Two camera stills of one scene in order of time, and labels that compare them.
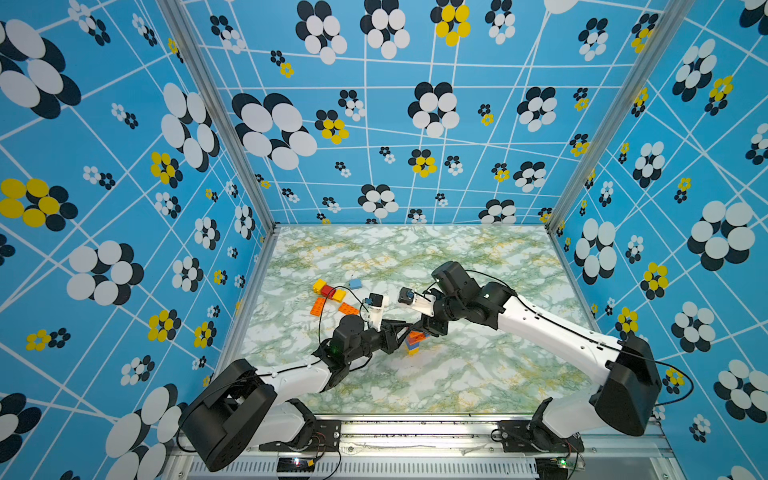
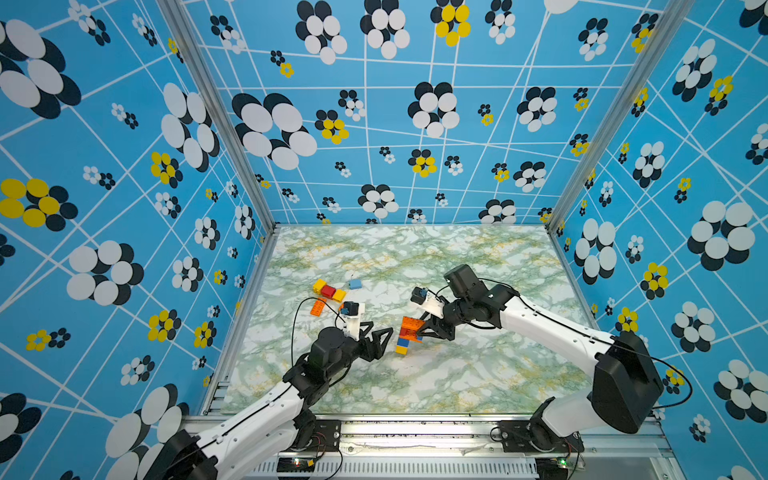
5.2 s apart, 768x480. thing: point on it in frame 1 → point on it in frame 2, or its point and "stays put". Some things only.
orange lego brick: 317,307 stays put
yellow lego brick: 339,295 stays put
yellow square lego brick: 318,285 stays put
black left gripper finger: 401,328 → 373,349
